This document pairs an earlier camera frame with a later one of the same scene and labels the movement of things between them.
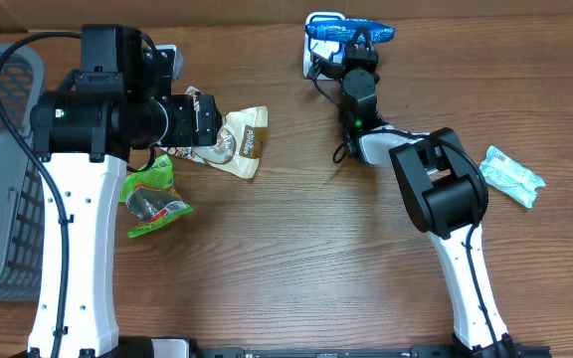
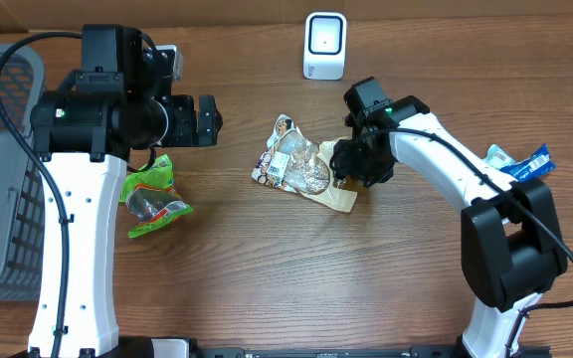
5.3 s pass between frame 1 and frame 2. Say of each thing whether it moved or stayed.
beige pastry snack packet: moved
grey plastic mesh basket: stayed
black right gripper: moved
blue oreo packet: moved
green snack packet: stayed
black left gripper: stayed
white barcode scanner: stayed
